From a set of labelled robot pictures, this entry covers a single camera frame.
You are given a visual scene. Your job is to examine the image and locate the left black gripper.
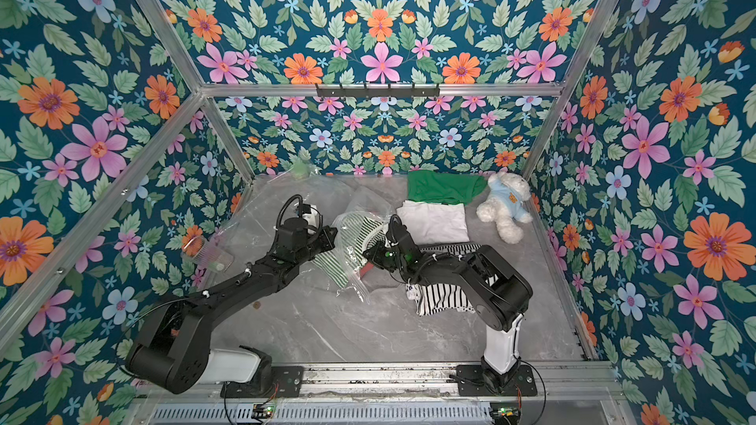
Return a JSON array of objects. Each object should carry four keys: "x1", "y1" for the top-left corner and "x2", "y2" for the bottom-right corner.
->
[{"x1": 291, "y1": 225, "x2": 339, "y2": 268}]

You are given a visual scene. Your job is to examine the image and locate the green white striped garment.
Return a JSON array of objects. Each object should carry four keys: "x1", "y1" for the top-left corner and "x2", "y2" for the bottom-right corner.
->
[{"x1": 312, "y1": 211, "x2": 387, "y2": 290}]

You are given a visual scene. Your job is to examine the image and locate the clear plastic vacuum bag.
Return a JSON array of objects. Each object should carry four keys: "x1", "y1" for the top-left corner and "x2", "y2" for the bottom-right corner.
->
[{"x1": 198, "y1": 174, "x2": 423, "y2": 306}]

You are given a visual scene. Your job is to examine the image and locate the black white striped garment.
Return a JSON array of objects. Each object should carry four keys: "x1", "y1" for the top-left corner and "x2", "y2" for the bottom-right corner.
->
[{"x1": 401, "y1": 244, "x2": 498, "y2": 316}]

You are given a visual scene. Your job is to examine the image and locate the green t-shirt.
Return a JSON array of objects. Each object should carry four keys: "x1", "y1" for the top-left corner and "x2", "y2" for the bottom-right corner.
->
[{"x1": 408, "y1": 170, "x2": 487, "y2": 205}]

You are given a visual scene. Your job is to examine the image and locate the red garment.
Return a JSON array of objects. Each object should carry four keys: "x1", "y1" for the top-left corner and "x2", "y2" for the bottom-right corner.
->
[{"x1": 358, "y1": 262, "x2": 375, "y2": 279}]

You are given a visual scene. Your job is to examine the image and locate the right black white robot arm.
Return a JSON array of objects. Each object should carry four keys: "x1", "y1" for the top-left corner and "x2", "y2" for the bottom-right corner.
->
[{"x1": 362, "y1": 216, "x2": 534, "y2": 395}]

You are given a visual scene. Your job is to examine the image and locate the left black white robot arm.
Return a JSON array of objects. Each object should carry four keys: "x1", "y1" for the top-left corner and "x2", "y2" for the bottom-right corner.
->
[{"x1": 124, "y1": 195, "x2": 338, "y2": 395}]

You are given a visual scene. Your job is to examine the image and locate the white teddy bear blue shirt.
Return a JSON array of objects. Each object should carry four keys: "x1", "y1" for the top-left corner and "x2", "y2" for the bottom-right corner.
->
[{"x1": 476, "y1": 171, "x2": 533, "y2": 245}]

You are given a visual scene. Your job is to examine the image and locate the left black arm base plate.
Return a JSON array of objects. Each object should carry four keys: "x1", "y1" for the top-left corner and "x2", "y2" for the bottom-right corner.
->
[{"x1": 220, "y1": 366, "x2": 304, "y2": 399}]

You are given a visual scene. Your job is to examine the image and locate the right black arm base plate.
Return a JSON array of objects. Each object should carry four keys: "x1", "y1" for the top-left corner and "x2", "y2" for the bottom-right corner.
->
[{"x1": 448, "y1": 364, "x2": 539, "y2": 397}]

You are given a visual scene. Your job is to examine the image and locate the black wall hook rail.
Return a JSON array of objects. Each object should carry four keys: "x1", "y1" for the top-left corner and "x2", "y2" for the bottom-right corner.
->
[{"x1": 315, "y1": 84, "x2": 441, "y2": 100}]

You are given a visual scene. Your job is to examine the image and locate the aluminium front rail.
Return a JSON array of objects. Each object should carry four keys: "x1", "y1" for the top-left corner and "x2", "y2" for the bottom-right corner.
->
[{"x1": 138, "y1": 360, "x2": 625, "y2": 401}]

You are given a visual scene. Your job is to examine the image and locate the white slotted cable duct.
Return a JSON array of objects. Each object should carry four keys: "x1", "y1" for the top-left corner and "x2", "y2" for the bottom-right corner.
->
[{"x1": 148, "y1": 403, "x2": 493, "y2": 424}]

